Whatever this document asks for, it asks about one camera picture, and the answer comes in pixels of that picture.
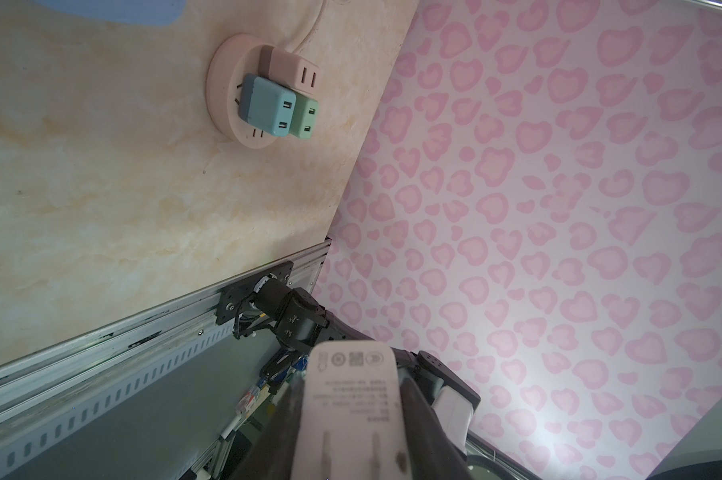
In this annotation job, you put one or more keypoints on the green plug adapter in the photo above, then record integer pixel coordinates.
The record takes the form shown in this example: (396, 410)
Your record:
(304, 117)

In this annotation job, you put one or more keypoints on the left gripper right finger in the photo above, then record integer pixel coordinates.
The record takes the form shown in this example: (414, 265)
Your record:
(432, 454)

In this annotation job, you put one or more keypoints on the white plug adapter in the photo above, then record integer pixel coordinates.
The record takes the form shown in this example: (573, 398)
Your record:
(351, 421)

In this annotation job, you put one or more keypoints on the pink round power strip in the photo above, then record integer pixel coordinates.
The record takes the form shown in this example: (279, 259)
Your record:
(236, 57)

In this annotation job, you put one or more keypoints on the teal plug adapter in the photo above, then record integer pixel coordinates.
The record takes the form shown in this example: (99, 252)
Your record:
(266, 105)

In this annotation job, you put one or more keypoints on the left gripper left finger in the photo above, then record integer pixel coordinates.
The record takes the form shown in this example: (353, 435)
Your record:
(273, 455)

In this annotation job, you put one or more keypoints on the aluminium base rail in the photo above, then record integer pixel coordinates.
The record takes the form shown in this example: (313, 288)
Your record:
(147, 397)

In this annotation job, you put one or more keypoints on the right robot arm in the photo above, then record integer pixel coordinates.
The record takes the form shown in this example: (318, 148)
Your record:
(299, 323)

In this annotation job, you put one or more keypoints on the pink plug adapter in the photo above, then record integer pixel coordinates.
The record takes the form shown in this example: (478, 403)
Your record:
(289, 70)

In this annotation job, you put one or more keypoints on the blue square power strip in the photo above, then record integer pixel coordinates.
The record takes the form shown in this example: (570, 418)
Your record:
(133, 12)

